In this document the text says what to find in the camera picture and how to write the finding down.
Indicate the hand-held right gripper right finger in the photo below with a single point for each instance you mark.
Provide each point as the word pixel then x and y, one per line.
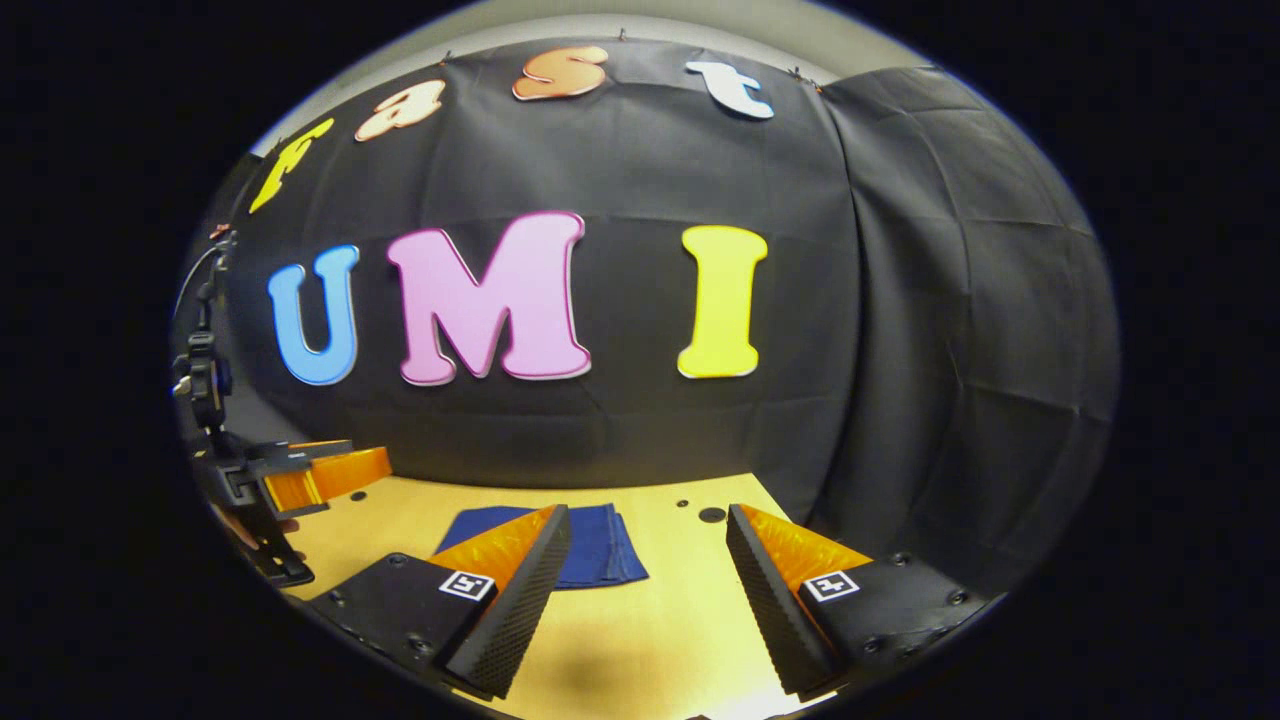
pixel 775 610

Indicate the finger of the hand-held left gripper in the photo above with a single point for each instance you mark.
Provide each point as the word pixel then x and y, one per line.
pixel 300 450
pixel 340 475

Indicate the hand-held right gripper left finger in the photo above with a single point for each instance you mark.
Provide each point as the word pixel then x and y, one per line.
pixel 510 620

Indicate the blue denim jeans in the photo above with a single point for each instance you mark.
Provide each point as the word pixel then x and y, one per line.
pixel 600 545

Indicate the black backdrop cloth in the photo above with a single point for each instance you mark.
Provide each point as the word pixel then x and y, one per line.
pixel 640 170

